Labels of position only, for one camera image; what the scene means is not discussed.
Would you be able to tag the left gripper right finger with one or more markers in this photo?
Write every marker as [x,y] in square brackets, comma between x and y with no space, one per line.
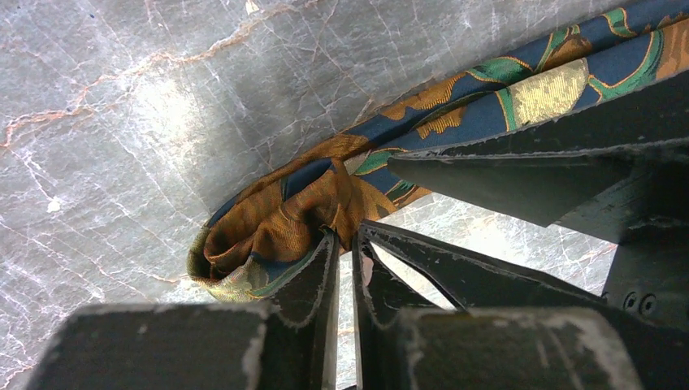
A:
[396,269]

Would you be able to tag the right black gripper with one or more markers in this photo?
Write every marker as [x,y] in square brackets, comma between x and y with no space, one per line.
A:
[601,165]

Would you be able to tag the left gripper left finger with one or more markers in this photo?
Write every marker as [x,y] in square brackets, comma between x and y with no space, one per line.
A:
[294,338]

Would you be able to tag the orange blue floral tie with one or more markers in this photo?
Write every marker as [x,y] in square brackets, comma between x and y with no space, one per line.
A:
[259,239]

